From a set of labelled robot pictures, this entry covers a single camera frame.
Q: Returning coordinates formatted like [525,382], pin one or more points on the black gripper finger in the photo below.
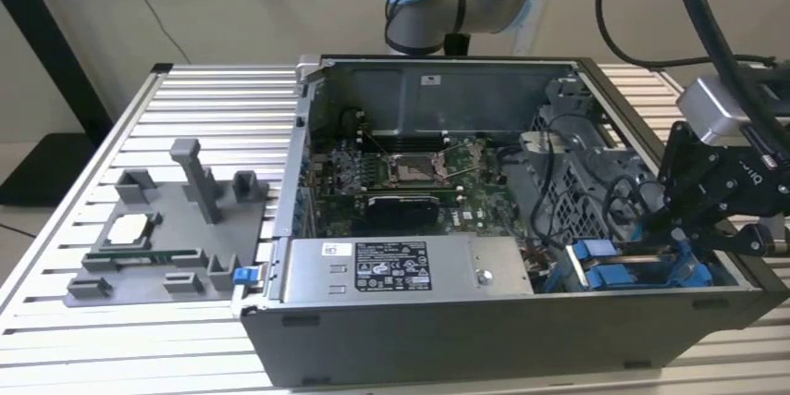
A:
[687,168]
[750,240]

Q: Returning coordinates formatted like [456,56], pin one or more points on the hard disk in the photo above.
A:
[595,251]

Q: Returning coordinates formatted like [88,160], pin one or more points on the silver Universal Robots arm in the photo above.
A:
[425,20]

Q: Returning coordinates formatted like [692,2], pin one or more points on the blue and grey disk bay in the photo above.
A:
[700,270]

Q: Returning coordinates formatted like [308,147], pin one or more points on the black RAM slot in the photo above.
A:
[407,150]
[407,135]
[407,140]
[407,145]

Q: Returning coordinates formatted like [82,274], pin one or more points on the perforated metal drive cage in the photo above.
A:
[569,201]

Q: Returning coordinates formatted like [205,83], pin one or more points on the green motherboard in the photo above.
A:
[487,214]

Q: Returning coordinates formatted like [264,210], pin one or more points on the CPU socket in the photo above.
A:
[409,173]

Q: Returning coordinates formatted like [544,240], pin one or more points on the black graphics card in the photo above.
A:
[400,212]

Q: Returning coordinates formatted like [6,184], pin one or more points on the black open PC case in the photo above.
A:
[432,344]

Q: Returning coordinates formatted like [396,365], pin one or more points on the silver power supply box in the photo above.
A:
[320,275]

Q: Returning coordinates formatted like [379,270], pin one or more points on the blue case latch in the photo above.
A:
[244,275]

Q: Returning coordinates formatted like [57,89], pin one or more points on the grey parts rack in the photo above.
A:
[178,238]

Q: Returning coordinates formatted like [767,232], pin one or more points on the green RAM stick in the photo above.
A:
[160,256]

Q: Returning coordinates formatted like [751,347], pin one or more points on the silver CPU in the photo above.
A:
[128,230]

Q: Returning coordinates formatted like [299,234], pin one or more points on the black stand with base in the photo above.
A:
[42,20]

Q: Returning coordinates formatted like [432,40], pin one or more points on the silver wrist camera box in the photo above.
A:
[710,108]

